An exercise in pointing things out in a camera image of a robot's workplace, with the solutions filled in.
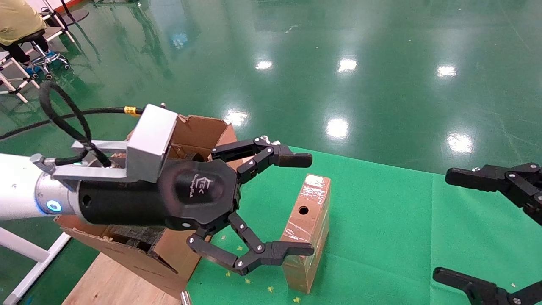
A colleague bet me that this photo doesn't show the large open cardboard carton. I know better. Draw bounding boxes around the large open cardboard carton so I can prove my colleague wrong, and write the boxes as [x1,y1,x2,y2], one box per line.
[54,114,250,299]

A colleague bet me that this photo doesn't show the small taped cardboard box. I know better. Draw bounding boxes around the small taped cardboard box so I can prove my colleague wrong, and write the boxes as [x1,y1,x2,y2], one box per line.
[282,174,332,294]

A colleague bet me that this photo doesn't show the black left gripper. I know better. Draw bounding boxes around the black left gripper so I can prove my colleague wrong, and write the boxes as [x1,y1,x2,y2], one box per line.
[78,159,242,232]

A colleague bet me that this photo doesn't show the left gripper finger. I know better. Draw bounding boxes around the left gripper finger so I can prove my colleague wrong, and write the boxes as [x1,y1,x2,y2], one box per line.
[186,212,315,277]
[211,137,313,183]

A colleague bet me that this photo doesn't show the green table mat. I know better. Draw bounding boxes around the green table mat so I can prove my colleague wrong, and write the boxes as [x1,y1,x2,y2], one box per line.
[186,146,542,305]

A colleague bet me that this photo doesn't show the black wheeled stool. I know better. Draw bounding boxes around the black wheeled stool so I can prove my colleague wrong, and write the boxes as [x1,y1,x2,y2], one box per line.
[17,29,71,80]

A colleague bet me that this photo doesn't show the black hose floor stand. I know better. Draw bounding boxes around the black hose floor stand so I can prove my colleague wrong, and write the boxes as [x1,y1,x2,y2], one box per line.
[42,0,90,24]

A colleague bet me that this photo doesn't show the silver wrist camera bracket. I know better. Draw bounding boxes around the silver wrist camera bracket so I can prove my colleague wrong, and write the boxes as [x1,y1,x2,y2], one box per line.
[53,104,178,183]

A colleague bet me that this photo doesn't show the black braided cable loop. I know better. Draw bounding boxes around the black braided cable loop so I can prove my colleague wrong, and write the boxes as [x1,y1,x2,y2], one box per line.
[39,80,111,168]

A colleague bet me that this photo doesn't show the white tube frame desk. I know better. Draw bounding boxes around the white tube frame desk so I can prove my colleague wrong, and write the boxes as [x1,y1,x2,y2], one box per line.
[25,0,77,44]

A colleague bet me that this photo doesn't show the white tube table frame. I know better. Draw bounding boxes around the white tube table frame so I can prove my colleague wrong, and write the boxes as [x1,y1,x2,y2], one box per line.
[0,228,72,305]

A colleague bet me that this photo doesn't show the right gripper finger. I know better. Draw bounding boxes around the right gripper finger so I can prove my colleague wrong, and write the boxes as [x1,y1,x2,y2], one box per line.
[445,162,542,225]
[433,267,542,305]

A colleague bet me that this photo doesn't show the black camera cable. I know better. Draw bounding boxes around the black camera cable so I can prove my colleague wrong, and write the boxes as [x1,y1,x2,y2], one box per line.
[0,106,145,140]

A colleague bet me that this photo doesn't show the person in yellow jacket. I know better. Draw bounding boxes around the person in yellow jacket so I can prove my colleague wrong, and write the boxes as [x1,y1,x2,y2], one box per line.
[0,0,48,64]

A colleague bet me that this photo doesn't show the small white tube stand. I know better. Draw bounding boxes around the small white tube stand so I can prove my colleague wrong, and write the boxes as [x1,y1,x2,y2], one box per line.
[0,51,41,103]

